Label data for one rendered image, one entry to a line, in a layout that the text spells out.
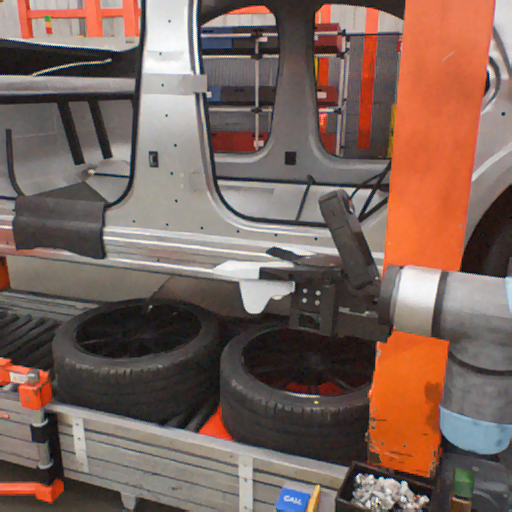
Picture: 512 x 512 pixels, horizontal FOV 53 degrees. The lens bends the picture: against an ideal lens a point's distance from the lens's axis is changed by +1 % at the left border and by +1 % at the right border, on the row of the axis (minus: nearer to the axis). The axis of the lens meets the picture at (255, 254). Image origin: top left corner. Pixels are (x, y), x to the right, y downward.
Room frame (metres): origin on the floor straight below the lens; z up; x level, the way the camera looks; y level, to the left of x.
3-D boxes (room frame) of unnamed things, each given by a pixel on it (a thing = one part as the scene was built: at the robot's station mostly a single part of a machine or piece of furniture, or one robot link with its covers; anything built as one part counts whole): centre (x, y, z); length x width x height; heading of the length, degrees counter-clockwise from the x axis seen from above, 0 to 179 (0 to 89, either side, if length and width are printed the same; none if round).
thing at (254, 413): (1.67, -0.20, 0.39); 0.66 x 0.66 x 0.24
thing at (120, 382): (1.90, 0.48, 0.39); 0.66 x 0.66 x 0.24
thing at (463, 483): (0.90, -0.44, 0.64); 0.04 x 0.04 x 0.04; 71
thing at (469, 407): (0.51, -0.25, 1.12); 0.11 x 0.08 x 0.11; 154
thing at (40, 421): (1.50, 0.73, 0.30); 0.09 x 0.05 x 0.50; 71
